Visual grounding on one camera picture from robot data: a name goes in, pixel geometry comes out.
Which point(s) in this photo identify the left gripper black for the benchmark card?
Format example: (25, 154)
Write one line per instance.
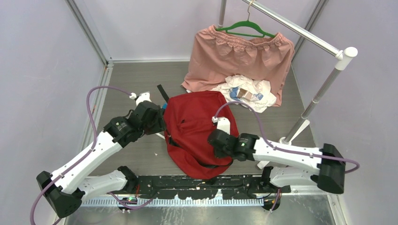
(159, 125)

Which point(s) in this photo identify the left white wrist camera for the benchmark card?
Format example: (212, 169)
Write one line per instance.
(142, 97)

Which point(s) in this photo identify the red backpack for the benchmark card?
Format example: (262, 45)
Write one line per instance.
(188, 119)

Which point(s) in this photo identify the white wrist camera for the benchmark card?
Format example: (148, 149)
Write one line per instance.
(142, 97)
(222, 123)

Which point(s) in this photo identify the white peach marker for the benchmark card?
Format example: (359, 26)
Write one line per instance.
(160, 135)

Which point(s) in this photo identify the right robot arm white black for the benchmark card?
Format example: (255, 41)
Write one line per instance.
(322, 167)

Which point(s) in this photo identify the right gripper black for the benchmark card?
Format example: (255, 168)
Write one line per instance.
(219, 154)

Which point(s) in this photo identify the green clothes hanger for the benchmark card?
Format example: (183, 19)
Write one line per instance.
(260, 33)

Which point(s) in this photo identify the white crumpled cloth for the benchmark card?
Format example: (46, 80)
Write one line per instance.
(257, 94)

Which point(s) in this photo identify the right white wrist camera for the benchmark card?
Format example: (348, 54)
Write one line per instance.
(222, 123)

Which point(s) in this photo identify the pink skirt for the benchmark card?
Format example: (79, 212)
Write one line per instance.
(216, 55)

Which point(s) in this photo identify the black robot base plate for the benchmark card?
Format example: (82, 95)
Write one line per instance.
(234, 186)

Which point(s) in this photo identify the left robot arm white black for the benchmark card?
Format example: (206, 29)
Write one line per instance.
(68, 187)

